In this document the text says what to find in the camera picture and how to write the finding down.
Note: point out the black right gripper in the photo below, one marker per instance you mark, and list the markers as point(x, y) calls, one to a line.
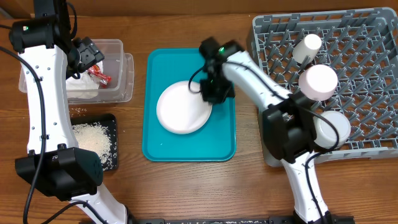
point(209, 97)

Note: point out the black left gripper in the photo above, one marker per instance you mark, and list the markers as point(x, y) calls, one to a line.
point(89, 53)

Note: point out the red snack wrapper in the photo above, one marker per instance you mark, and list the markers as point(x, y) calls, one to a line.
point(96, 73)

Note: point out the large white plate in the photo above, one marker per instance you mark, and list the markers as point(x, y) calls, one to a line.
point(181, 109)

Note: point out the pink plastic bowl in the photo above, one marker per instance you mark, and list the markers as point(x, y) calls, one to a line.
point(318, 83)

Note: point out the pale green cup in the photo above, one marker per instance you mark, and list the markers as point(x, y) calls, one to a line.
point(307, 48)

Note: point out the grey small saucer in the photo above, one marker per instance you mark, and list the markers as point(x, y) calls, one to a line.
point(326, 136)

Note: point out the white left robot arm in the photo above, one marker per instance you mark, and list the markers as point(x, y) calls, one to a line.
point(54, 164)

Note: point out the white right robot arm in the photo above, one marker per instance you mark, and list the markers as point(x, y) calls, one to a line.
point(288, 130)

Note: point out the grey dishwasher rack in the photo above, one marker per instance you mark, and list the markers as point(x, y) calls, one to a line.
point(360, 45)

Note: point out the teal plastic serving tray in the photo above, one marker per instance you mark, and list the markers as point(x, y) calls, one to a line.
point(215, 141)

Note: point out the scattered rice grains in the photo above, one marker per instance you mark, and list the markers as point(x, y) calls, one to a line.
point(77, 112)

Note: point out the black plastic tray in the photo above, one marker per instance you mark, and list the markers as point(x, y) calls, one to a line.
point(106, 119)

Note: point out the pile of white rice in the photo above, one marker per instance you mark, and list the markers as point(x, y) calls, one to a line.
point(97, 137)

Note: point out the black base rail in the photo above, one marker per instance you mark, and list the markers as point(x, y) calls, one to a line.
point(269, 220)

